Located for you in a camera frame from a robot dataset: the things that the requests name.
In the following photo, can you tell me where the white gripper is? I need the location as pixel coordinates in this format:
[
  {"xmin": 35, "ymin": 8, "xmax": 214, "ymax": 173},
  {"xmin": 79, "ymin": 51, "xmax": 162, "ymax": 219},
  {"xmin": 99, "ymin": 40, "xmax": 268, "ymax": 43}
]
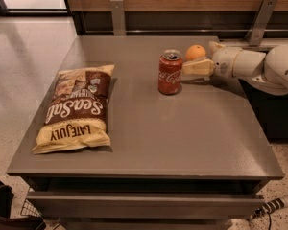
[{"xmin": 182, "ymin": 41, "xmax": 266, "ymax": 79}]

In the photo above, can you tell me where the orange fruit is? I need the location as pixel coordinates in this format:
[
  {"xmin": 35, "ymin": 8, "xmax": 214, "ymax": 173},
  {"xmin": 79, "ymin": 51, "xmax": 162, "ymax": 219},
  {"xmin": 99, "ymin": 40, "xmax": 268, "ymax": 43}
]
[{"xmin": 185, "ymin": 45, "xmax": 206, "ymax": 61}]

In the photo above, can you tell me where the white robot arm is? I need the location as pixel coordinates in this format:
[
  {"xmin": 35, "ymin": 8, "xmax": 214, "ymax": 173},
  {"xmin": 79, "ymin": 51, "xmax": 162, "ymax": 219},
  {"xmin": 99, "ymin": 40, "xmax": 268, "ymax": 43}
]
[{"xmin": 182, "ymin": 41, "xmax": 288, "ymax": 96}]

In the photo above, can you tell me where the brown Late July chip bag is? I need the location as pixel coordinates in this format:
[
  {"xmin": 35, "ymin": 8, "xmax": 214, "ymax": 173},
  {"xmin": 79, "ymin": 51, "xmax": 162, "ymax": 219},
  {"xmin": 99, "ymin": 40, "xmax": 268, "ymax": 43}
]
[{"xmin": 32, "ymin": 65, "xmax": 114, "ymax": 154}]

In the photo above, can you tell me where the red Coca-Cola can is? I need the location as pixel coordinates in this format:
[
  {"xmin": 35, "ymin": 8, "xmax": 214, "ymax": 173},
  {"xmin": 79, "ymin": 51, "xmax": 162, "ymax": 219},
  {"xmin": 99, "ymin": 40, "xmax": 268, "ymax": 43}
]
[{"xmin": 158, "ymin": 49, "xmax": 183, "ymax": 95}]

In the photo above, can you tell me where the dark brown chair base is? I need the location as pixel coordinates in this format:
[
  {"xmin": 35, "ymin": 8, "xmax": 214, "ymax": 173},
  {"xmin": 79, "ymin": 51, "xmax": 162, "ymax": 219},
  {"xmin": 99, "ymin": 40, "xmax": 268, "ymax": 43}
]
[{"xmin": 0, "ymin": 181, "xmax": 46, "ymax": 230}]

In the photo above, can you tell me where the right metal wall bracket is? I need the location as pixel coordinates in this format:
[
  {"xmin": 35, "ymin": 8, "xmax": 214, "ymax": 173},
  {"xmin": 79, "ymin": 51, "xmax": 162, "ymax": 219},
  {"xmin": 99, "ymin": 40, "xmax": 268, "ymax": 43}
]
[{"xmin": 245, "ymin": 0, "xmax": 278, "ymax": 46}]

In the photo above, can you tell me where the metal wall bracket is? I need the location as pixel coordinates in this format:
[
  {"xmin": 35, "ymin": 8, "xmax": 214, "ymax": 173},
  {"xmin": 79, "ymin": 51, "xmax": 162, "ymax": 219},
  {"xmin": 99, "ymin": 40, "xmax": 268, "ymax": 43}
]
[
  {"xmin": 110, "ymin": 0, "xmax": 127, "ymax": 35},
  {"xmin": 245, "ymin": 0, "xmax": 278, "ymax": 46}
]

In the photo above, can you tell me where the left metal wall bracket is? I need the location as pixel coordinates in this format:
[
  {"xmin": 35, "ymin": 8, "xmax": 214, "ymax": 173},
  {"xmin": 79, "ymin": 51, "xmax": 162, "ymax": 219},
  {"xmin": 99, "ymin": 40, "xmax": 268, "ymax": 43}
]
[{"xmin": 110, "ymin": 0, "xmax": 127, "ymax": 35}]

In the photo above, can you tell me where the striped white black hose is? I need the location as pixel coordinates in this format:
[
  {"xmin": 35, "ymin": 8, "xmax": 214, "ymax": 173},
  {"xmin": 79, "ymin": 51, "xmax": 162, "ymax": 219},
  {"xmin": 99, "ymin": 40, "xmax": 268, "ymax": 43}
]
[{"xmin": 247, "ymin": 192, "xmax": 288, "ymax": 222}]

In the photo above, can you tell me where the black wire basket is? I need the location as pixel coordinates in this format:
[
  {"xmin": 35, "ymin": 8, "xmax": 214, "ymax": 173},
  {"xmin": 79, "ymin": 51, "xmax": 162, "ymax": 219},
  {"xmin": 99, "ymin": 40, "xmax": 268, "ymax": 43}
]
[{"xmin": 20, "ymin": 198, "xmax": 41, "ymax": 218}]

